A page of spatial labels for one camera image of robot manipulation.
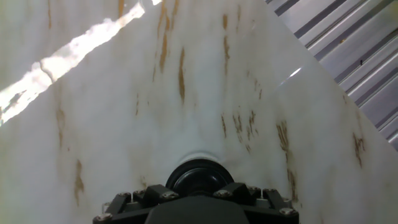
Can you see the clear glass jar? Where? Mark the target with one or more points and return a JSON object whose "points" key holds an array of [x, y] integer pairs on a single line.
{"points": [[199, 155]]}

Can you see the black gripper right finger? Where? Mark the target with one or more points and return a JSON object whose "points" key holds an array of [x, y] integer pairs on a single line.
{"points": [[264, 207]]}

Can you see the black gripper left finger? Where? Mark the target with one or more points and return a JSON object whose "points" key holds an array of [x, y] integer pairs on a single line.
{"points": [[130, 207]]}

